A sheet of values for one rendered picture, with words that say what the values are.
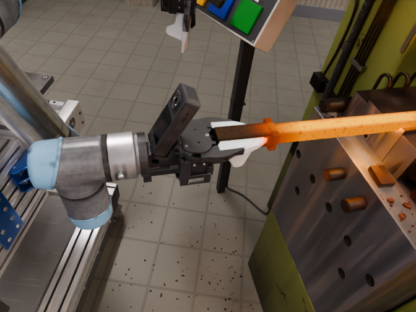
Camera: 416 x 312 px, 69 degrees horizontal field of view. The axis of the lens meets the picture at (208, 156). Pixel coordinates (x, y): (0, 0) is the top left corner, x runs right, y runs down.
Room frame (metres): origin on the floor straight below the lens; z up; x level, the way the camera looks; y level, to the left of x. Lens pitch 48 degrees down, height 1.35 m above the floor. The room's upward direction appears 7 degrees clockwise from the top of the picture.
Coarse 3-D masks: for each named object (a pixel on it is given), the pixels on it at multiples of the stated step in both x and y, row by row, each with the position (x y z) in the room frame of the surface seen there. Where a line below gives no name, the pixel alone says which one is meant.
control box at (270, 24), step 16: (240, 0) 0.88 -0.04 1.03; (256, 0) 0.85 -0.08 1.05; (272, 0) 0.82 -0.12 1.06; (288, 0) 0.83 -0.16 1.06; (208, 16) 0.91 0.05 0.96; (272, 16) 0.80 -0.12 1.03; (288, 16) 0.85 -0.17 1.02; (240, 32) 0.82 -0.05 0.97; (256, 32) 0.79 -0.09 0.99; (272, 32) 0.81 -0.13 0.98
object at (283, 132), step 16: (400, 112) 0.48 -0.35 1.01; (224, 128) 0.37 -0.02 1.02; (240, 128) 0.38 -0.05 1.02; (256, 128) 0.38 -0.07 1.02; (272, 128) 0.38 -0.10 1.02; (288, 128) 0.40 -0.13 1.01; (304, 128) 0.40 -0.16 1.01; (320, 128) 0.41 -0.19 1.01; (336, 128) 0.41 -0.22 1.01; (352, 128) 0.42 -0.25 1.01; (368, 128) 0.43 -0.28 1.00; (384, 128) 0.44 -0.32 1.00; (400, 128) 0.45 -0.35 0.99; (272, 144) 0.36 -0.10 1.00
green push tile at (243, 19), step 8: (248, 0) 0.85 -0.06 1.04; (240, 8) 0.85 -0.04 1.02; (248, 8) 0.84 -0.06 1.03; (256, 8) 0.82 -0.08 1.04; (240, 16) 0.84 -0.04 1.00; (248, 16) 0.82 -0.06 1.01; (256, 16) 0.81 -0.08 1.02; (232, 24) 0.84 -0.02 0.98; (240, 24) 0.82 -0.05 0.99; (248, 24) 0.81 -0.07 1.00; (248, 32) 0.80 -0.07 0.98
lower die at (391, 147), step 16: (368, 96) 0.57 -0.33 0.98; (384, 96) 0.58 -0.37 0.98; (400, 96) 0.58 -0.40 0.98; (352, 112) 0.56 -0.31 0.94; (368, 112) 0.53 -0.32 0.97; (384, 112) 0.50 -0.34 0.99; (368, 144) 0.48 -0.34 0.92; (384, 144) 0.46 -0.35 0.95; (400, 144) 0.43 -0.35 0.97; (384, 160) 0.44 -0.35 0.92; (400, 160) 0.41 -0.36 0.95; (400, 176) 0.39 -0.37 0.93
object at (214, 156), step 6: (210, 150) 0.32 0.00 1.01; (216, 150) 0.32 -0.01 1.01; (222, 150) 0.33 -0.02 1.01; (228, 150) 0.33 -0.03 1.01; (234, 150) 0.33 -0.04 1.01; (240, 150) 0.33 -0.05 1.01; (204, 156) 0.31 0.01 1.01; (210, 156) 0.31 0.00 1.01; (216, 156) 0.31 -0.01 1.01; (222, 156) 0.31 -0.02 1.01; (228, 156) 0.32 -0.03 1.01; (210, 162) 0.31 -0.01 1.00; (216, 162) 0.31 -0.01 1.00; (222, 162) 0.31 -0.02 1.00
